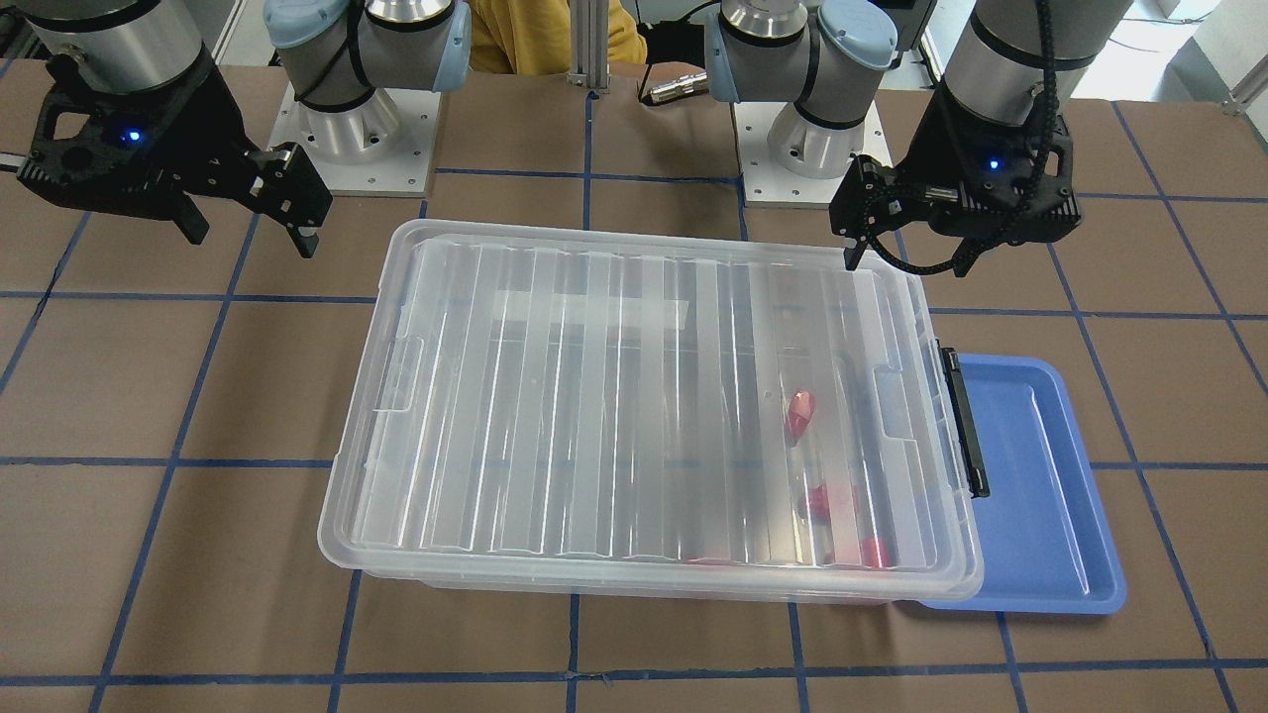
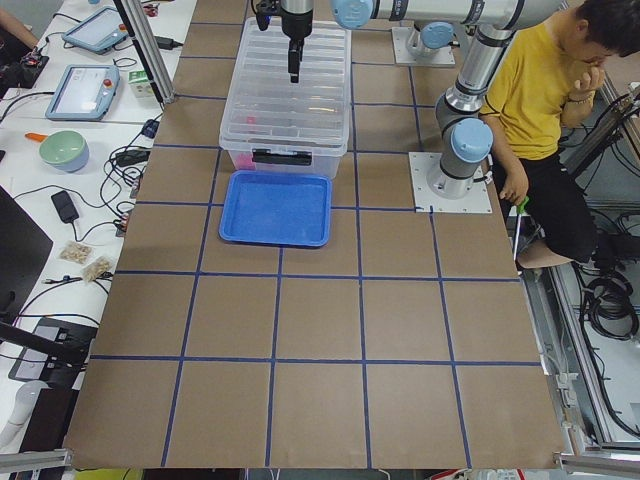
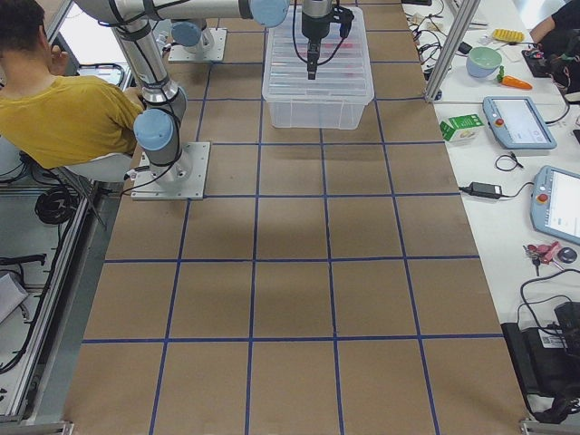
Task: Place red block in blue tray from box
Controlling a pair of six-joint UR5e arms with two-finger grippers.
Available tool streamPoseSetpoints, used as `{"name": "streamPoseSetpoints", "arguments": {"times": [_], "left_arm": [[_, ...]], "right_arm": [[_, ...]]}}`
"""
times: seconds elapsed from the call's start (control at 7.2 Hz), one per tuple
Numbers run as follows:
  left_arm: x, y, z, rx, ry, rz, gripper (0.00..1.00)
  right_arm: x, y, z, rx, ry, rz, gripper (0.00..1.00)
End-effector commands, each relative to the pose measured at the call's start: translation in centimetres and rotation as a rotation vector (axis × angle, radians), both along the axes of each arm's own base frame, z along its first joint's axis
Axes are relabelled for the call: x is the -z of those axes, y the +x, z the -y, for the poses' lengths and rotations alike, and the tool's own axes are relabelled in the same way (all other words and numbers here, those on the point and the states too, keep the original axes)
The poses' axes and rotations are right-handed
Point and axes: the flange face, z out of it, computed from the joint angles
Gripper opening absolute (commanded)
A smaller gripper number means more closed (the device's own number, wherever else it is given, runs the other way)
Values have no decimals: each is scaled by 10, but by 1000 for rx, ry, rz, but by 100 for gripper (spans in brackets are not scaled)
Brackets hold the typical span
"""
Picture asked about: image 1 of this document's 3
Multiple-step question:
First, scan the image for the blue plastic tray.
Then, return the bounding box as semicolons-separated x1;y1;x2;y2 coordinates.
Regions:
931;354;1129;617

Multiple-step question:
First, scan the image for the red block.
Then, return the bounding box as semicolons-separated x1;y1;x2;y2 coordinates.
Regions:
785;389;818;443
796;483;858;523
833;537;893;571

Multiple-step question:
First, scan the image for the aluminium frame post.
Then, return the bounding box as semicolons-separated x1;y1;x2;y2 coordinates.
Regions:
567;0;610;95

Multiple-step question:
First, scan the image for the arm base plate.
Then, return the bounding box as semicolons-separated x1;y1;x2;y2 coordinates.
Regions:
268;86;445;199
732;101;891;209

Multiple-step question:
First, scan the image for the person in yellow shirt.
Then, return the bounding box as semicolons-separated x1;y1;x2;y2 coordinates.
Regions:
467;1;648;76

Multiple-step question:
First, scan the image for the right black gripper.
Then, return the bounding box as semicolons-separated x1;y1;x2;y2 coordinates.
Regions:
16;49;333;260

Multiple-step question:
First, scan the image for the clear plastic box lid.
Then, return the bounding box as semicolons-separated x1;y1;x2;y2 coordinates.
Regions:
318;219;985;601

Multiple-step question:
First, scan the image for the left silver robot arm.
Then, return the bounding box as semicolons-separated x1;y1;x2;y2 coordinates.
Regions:
705;1;1129;278

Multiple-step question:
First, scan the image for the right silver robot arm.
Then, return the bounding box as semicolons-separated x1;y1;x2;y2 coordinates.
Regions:
15;1;473;258

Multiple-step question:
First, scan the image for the clear plastic storage box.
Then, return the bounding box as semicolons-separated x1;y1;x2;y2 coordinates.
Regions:
337;223;981;606

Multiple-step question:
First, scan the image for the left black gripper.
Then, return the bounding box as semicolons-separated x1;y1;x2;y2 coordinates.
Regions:
829;85;1083;271

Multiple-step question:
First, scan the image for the black box latch handle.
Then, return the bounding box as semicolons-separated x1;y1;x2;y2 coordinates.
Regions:
938;345;992;499

